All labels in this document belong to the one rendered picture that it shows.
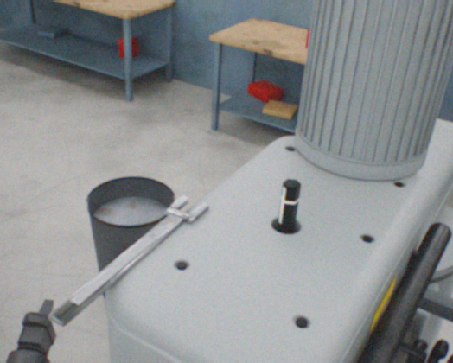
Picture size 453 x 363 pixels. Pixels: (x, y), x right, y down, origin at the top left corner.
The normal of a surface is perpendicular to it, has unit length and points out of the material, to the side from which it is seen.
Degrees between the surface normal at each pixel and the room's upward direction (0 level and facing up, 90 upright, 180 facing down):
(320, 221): 0
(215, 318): 0
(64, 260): 0
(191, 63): 90
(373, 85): 90
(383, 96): 90
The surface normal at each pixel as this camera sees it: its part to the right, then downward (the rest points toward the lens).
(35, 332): 0.07, -0.67
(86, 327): 0.06, -0.85
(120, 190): 0.44, 0.44
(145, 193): -0.22, 0.45
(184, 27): -0.53, 0.42
